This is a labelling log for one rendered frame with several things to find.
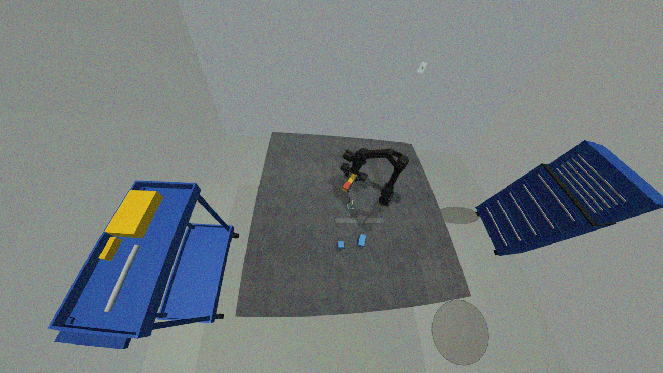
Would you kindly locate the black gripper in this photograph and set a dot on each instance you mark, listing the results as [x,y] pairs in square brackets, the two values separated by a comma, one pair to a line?
[361,176]

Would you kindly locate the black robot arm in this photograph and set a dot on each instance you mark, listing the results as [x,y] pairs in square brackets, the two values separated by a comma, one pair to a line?
[358,159]

